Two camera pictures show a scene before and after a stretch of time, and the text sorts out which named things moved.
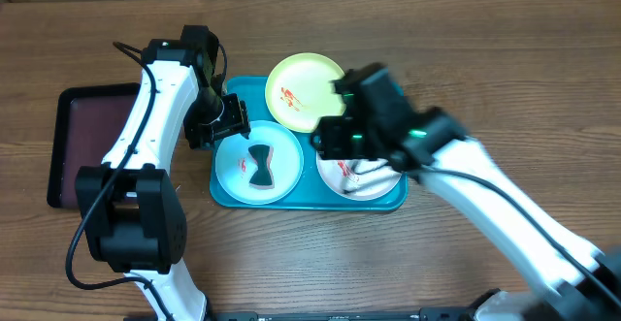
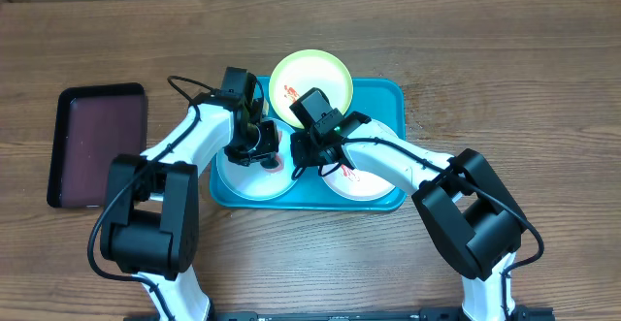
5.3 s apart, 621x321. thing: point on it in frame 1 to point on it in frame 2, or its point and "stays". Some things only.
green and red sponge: x=262 y=177 to x=277 y=169
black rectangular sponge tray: x=91 y=118 stays
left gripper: x=236 y=121 to x=269 y=146
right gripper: x=340 y=137 to x=301 y=144
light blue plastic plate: x=235 y=164 stays
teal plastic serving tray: x=311 y=192 stays
